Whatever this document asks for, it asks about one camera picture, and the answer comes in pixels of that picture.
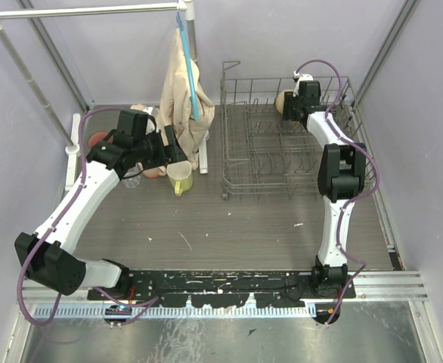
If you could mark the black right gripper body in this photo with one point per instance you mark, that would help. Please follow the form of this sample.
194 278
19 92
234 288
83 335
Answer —
293 103

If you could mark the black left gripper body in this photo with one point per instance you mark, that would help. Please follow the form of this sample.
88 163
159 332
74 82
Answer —
171 143

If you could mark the peach pink mug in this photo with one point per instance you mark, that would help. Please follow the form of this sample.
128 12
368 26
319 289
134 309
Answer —
154 172

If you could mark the beige round mug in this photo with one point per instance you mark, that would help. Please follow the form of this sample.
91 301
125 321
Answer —
280 99

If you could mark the yellow-green mug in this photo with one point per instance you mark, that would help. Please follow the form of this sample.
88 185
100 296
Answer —
180 176

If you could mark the clear glass cup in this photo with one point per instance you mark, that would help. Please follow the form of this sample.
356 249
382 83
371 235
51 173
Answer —
132 177

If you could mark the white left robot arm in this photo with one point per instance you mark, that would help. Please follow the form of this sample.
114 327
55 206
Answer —
46 255

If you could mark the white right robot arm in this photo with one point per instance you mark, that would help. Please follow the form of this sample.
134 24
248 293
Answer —
341 178

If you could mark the beige cloth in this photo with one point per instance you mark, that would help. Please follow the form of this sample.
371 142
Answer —
176 108

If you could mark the blue clothes hanger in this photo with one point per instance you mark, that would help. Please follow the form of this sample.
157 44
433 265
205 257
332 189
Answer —
190 74

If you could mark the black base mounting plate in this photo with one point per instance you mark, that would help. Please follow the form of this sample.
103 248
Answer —
223 289

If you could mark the grey wire dish rack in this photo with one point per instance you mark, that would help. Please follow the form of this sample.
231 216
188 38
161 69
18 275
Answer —
263 153

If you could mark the slotted cable duct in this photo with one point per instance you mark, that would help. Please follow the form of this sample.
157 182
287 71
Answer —
113 311

